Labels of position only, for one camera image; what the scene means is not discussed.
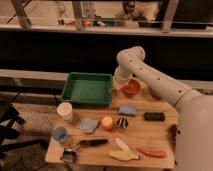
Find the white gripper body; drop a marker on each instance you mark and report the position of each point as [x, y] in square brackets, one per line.
[121, 77]

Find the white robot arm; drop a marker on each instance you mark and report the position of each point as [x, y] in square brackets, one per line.
[194, 138]

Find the green plastic tray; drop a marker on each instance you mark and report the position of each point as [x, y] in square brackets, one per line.
[88, 89]

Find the red bowl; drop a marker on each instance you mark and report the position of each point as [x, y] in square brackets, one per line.
[131, 89]

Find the blue sponge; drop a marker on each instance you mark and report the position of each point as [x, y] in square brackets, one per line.
[127, 110]

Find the black binder clip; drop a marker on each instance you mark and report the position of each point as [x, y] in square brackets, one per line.
[122, 124]

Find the orange apple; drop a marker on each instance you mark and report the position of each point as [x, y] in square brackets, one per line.
[108, 123]

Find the black rectangular block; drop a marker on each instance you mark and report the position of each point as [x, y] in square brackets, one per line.
[153, 116]

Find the blue grey cloth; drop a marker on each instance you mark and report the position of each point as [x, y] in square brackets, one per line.
[87, 125]

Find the white plastic cup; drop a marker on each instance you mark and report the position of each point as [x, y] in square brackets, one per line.
[65, 110]

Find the person in background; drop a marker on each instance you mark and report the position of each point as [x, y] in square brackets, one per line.
[143, 11]

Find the yellow banana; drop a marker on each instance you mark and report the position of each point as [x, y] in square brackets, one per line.
[123, 155]

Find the blue cup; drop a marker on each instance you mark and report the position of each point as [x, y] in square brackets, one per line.
[60, 134]

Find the black office chair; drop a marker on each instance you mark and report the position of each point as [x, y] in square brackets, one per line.
[8, 116]

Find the black handled scoop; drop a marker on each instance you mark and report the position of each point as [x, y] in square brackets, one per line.
[70, 154]

